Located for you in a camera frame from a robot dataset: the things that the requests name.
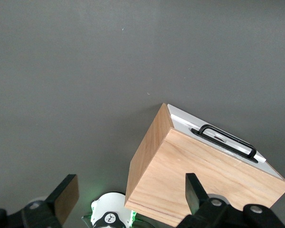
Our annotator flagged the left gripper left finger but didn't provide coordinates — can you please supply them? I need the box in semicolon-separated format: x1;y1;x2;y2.
0;174;79;228

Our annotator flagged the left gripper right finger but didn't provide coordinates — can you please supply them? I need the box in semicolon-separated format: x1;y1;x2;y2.
177;172;285;228

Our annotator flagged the black metal drawer handle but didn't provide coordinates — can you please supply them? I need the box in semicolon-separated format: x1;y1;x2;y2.
190;124;259;164

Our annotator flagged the white-fronted wooden drawer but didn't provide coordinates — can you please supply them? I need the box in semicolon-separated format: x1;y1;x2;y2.
170;114;266;163

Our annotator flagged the wooden drawer cabinet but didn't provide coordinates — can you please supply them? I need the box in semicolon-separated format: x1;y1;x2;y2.
124;103;285;228

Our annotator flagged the white panel with round notch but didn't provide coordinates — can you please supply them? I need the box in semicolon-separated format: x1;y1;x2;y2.
167;104;283;180

